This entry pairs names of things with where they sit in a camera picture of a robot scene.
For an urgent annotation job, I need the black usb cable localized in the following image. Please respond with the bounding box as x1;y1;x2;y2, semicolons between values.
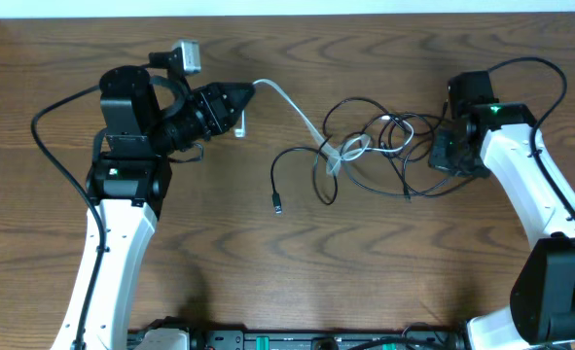
270;96;478;215

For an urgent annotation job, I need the white usb cable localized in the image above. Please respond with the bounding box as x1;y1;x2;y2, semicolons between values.
234;78;415;178

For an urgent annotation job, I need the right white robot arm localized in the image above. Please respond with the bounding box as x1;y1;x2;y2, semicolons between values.
429;71;575;349

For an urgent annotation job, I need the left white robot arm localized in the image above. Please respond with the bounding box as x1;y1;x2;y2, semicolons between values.
53;66;255;349

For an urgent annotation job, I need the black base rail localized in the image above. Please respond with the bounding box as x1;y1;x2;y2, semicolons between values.
126;317;473;350

